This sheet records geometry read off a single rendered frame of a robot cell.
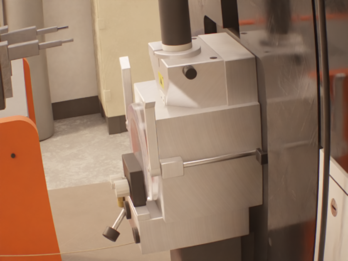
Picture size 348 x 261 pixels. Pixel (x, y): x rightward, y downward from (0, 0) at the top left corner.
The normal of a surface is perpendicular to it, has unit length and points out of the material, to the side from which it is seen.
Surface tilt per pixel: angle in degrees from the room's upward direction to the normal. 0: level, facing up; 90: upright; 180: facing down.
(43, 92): 90
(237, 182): 90
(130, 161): 0
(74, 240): 0
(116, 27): 90
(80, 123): 0
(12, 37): 90
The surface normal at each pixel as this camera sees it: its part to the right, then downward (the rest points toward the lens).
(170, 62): -0.08, -0.92
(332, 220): -0.97, 0.15
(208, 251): 0.22, 0.35
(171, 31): -0.32, 0.38
